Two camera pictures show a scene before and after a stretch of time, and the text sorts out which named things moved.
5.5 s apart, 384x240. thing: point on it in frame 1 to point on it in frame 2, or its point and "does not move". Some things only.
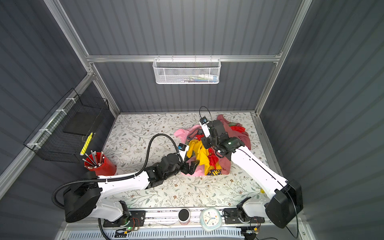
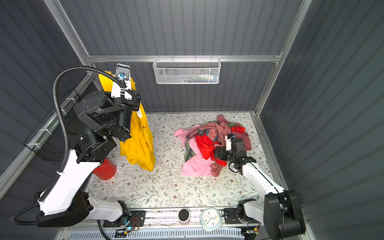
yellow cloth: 196,145 to 138,148
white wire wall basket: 186,71 does not move
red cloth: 211,156 does not move
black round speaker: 184,216 does not move
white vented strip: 212,234 does not move
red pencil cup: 97,162 does not move
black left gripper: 186,170 to 133,106
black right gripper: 205,143 to 222,157
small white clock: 210,219 does not move
